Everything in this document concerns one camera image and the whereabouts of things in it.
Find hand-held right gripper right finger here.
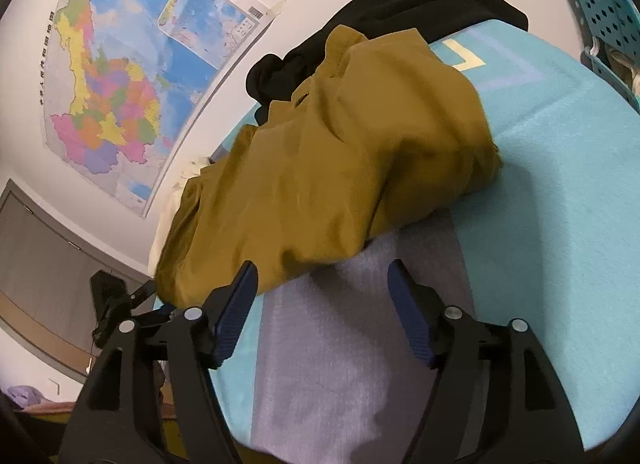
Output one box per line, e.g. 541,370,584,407
387,259,586,464

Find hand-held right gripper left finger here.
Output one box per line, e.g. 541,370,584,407
60,260,259,464

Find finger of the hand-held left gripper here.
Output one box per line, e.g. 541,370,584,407
134,307,174,329
129,280,158,306

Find mustard yellow garment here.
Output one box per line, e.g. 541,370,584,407
152,24,503,307

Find grey door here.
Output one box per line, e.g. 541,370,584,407
0,179,153,387

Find white cloth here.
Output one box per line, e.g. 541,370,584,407
149,155,223,269

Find purple cloth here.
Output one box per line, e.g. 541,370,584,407
2,384,47,411

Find beige patterned cloth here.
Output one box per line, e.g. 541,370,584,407
597,36,640,94

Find teal plastic basket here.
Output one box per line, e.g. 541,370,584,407
556,0,640,112

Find colourful wall map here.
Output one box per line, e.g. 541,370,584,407
37,0,288,219

